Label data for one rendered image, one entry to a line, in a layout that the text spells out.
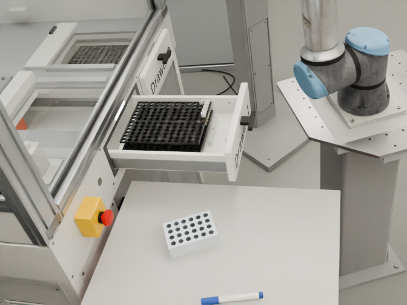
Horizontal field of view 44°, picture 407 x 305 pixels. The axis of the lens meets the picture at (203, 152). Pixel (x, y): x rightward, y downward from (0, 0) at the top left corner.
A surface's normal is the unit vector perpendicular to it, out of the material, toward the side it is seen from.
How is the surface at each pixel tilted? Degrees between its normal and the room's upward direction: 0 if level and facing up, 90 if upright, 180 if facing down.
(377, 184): 90
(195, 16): 90
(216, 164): 90
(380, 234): 90
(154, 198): 0
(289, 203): 0
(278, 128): 3
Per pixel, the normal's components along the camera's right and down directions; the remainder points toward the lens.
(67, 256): 0.97, 0.03
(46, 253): -0.20, 0.69
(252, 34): 0.62, 0.46
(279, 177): -0.15, -0.73
